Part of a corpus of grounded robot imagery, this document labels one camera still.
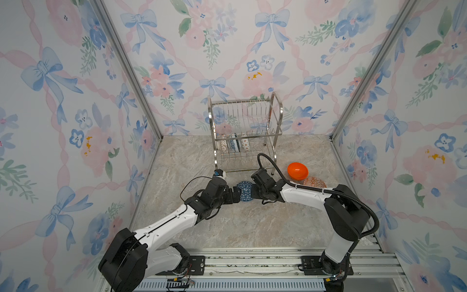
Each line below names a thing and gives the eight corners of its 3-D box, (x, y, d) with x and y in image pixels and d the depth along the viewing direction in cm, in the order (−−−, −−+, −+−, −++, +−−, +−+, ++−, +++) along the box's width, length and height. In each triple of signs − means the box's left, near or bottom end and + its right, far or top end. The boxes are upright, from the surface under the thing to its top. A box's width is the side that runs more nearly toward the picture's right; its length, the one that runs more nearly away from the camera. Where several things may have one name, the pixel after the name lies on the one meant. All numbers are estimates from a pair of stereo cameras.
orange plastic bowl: (288, 181, 102) (290, 176, 98) (285, 167, 108) (287, 162, 104) (307, 181, 102) (310, 176, 98) (303, 167, 108) (305, 162, 104)
